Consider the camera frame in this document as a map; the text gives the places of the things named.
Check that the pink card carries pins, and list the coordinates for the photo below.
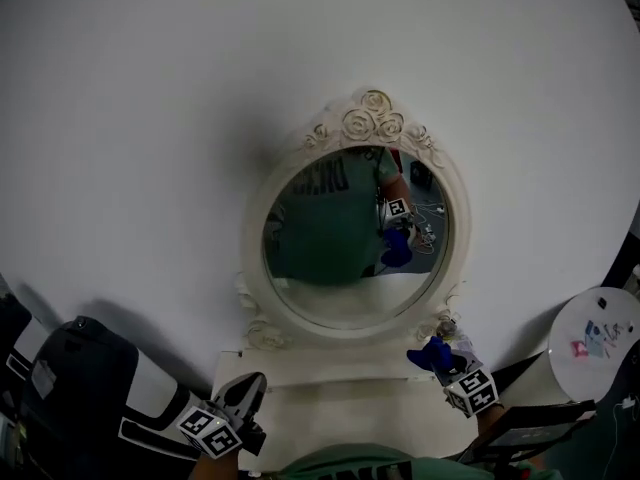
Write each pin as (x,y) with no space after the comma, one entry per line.
(581,349)

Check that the white dressing table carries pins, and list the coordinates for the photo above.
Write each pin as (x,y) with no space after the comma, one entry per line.
(350,413)

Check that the blue cloth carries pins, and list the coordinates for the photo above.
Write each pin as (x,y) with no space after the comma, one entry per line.
(427,355)

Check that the white charger plug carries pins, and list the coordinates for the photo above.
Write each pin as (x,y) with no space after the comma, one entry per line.
(627,404)

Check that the person's green shirt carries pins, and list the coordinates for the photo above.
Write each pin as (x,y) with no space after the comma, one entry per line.
(375,465)

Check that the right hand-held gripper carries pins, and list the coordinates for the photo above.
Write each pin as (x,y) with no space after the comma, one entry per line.
(472,393)

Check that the person's right forearm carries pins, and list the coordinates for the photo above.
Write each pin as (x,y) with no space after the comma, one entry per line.
(487,420)

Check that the white round pedestal table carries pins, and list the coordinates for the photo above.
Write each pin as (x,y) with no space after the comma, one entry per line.
(585,373)

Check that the small glass jar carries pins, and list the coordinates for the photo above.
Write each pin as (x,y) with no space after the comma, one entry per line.
(447,329)

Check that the black display screen device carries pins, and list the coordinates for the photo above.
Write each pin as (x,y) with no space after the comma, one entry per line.
(530,430)

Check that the person's left forearm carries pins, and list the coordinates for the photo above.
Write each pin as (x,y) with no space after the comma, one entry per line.
(215,468)

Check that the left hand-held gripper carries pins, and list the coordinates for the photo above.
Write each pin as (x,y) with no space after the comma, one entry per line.
(210,430)

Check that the black and white exercise machine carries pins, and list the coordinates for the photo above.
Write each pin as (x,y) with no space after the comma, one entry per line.
(80,383)

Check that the ornate white oval mirror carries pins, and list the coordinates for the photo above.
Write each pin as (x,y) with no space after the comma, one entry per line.
(255,248)

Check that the blue card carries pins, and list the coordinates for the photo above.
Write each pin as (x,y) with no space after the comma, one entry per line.
(595,338)

